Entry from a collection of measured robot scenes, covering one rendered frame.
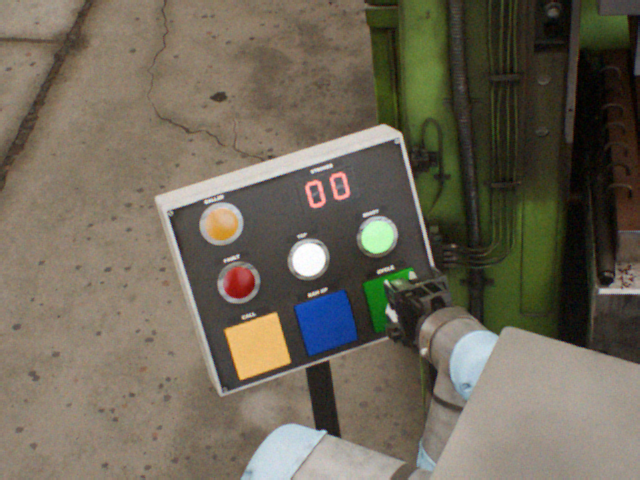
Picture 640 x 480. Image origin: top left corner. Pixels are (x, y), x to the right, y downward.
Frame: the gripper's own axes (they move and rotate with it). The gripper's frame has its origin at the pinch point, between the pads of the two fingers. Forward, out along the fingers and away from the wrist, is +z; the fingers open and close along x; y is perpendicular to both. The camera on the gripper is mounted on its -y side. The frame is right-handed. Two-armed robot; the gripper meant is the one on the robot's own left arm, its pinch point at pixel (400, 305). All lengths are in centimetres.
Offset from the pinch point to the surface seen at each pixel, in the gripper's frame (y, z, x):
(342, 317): 0.2, 2.5, 7.8
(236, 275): 10.6, 2.8, 20.1
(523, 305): -22, 38, -30
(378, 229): 10.5, 2.8, -0.3
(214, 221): 18.7, 2.8, 20.9
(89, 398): -45, 126, 48
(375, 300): 1.0, 2.5, 2.7
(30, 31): 28, 254, 34
